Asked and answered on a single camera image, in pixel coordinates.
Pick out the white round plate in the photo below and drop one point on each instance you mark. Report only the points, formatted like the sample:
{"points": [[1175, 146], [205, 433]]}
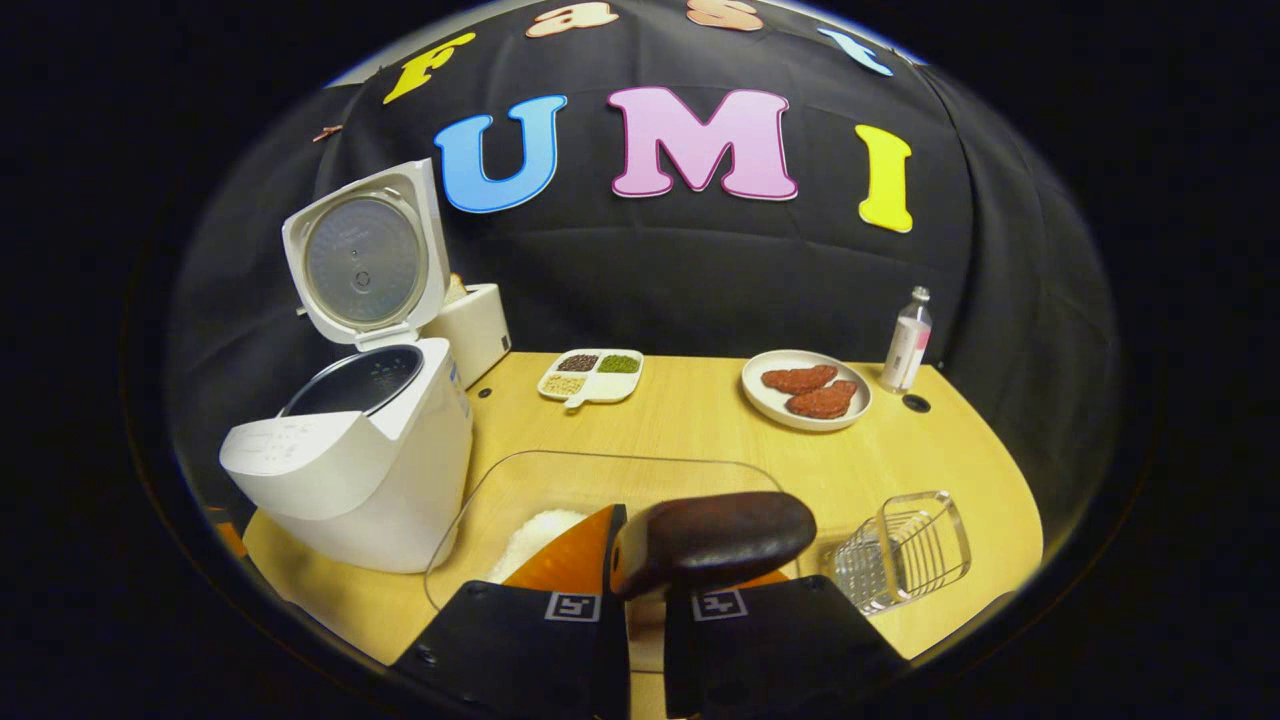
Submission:
{"points": [[765, 405]]}

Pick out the black backdrop cloth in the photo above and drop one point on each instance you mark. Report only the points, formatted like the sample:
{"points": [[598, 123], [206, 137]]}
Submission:
{"points": [[700, 270]]}

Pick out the brown wooden spoon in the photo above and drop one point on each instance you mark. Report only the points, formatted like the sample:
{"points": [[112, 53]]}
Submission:
{"points": [[710, 540]]}

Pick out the white toaster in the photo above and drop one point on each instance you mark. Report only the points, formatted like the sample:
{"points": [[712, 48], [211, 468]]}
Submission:
{"points": [[480, 335]]}

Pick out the black table grommet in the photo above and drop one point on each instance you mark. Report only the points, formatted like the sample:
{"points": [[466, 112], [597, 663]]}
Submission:
{"points": [[916, 403]]}

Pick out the red-brown sausage piece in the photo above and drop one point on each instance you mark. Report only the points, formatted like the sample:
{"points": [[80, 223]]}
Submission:
{"points": [[822, 400], [798, 379]]}

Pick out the white rice cooker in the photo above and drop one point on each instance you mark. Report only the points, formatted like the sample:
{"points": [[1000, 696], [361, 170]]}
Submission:
{"points": [[380, 480]]}

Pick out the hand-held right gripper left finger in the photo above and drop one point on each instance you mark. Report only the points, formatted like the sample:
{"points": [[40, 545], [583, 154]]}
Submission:
{"points": [[520, 650]]}

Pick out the clear bottle with pink label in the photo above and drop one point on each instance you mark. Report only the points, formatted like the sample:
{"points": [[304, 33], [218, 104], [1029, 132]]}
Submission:
{"points": [[905, 350]]}

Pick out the toast bread slice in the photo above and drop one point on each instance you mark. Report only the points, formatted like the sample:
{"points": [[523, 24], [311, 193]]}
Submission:
{"points": [[455, 288]]}

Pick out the white divided bean dish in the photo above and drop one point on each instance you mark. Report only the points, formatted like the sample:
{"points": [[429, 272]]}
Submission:
{"points": [[590, 378]]}

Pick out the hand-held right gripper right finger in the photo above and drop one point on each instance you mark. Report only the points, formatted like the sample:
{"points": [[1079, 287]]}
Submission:
{"points": [[780, 645]]}

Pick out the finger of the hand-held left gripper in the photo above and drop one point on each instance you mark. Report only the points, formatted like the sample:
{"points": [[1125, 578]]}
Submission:
{"points": [[230, 538]]}

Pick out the red backdrop clip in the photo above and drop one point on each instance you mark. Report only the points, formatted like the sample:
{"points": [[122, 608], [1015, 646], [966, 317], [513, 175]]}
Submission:
{"points": [[327, 133]]}

